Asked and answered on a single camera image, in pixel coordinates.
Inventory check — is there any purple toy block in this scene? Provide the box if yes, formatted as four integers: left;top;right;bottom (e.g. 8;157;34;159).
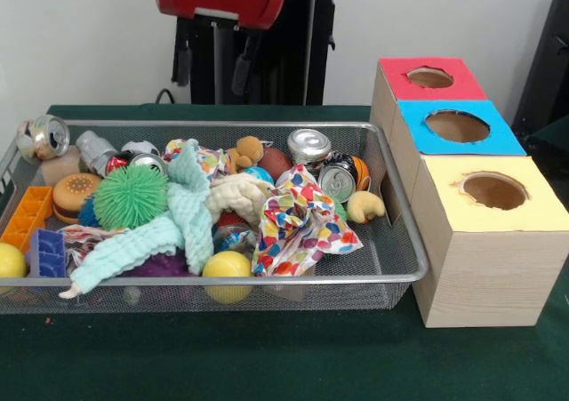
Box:
26;229;68;278

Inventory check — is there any crushed colourful drink can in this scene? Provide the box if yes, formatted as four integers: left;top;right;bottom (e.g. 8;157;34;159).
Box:
16;115;71;164

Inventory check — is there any orange plastic grid tray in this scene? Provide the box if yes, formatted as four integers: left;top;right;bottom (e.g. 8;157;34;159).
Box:
0;186;54;253

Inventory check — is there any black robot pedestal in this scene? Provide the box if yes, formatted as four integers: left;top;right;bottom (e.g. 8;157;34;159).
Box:
171;0;359;107

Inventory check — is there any green covered side table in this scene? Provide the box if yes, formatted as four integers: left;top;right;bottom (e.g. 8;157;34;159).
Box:
526;116;569;157

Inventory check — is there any black looped cable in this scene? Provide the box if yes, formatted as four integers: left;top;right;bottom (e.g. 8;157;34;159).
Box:
153;87;193;107

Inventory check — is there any wooden box with three holes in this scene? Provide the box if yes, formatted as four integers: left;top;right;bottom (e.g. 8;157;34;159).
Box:
370;55;569;329

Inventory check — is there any large green spiky ball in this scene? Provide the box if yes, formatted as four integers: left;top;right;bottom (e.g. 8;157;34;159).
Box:
92;165;170;231

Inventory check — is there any colourful dotted cloth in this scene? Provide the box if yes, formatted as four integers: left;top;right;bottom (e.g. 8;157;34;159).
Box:
252;164;360;277

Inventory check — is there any dark green tablecloth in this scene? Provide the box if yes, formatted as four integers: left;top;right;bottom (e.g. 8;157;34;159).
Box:
0;102;569;401

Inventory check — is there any yellow ball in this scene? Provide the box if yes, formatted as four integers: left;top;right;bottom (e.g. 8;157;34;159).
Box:
0;243;28;278
203;251;254;305

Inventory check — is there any toy burger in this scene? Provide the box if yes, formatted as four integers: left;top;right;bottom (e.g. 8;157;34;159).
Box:
52;172;103;224

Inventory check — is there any mint green knitted cloth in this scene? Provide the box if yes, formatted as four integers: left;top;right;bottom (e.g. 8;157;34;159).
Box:
59;138;214;300

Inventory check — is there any silver drink can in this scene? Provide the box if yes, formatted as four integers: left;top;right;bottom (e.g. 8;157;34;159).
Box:
286;128;333;165

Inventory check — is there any brown plush bear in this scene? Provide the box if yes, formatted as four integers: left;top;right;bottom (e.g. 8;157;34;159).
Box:
227;136;264;171

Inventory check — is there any clear mesh bin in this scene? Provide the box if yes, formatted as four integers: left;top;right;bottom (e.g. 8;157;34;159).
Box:
0;118;431;314

